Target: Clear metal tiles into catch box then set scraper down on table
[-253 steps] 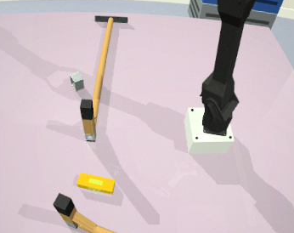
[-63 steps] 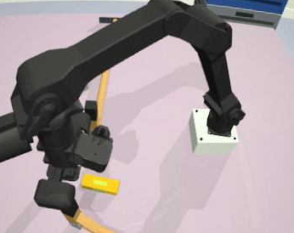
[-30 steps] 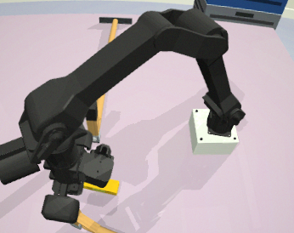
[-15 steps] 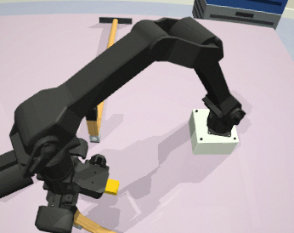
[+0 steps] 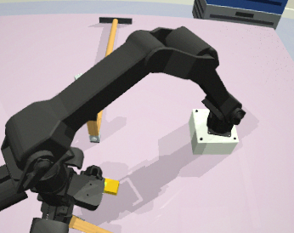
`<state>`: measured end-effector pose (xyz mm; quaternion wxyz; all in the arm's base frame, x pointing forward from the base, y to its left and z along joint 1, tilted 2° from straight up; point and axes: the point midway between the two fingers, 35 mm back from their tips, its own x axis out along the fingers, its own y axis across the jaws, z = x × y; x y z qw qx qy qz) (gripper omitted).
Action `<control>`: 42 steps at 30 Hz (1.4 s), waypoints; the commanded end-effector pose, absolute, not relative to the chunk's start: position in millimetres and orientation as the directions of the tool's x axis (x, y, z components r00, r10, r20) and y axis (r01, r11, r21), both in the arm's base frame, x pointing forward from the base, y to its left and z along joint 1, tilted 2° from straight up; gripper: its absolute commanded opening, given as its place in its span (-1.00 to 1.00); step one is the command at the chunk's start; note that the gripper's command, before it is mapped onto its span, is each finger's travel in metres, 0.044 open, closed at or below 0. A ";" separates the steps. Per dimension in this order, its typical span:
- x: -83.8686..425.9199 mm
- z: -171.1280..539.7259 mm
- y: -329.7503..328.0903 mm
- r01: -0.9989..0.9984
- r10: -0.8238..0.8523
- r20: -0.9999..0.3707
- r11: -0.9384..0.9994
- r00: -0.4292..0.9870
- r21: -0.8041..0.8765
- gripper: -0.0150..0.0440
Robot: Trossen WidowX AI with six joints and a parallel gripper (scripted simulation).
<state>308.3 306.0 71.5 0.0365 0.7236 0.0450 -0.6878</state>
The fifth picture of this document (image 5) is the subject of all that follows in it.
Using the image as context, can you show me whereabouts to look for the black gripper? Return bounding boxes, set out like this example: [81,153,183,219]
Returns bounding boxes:
[30,146,84,233]

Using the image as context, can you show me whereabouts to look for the yellow rectangular block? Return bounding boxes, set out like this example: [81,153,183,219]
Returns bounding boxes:
[103,178,119,195]

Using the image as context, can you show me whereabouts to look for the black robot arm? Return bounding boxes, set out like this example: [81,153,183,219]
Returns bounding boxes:
[0,26,246,212]

